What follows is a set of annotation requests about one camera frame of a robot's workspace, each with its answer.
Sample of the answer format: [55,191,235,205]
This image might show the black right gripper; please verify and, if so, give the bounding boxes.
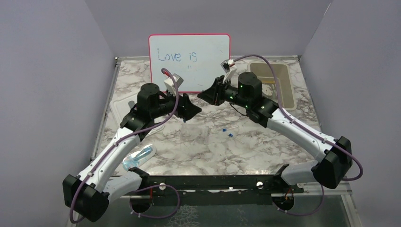
[198,76,250,109]

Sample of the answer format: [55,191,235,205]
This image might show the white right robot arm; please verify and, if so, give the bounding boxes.
[198,72,353,192]

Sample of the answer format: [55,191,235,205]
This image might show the white plastic container lid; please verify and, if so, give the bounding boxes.
[109,97,166,135]

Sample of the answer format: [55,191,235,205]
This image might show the beige plastic bin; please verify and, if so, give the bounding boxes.
[248,61,297,111]

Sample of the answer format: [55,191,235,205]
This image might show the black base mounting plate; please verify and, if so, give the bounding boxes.
[127,175,304,206]

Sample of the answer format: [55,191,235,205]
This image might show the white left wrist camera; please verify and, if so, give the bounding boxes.
[164,73,183,96]

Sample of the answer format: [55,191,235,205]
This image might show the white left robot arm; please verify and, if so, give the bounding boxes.
[62,83,202,224]

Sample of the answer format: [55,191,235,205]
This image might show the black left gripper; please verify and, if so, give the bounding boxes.
[151,86,201,120]

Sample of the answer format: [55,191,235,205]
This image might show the blue item blister pack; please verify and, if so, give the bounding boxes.
[122,144,157,171]

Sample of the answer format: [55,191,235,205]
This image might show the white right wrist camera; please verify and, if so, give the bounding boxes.
[220,59,237,83]

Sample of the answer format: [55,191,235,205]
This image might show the pink framed whiteboard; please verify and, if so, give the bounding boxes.
[148,34,231,93]

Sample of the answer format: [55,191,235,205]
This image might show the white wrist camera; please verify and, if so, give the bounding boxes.
[220,59,237,83]
[164,73,183,96]

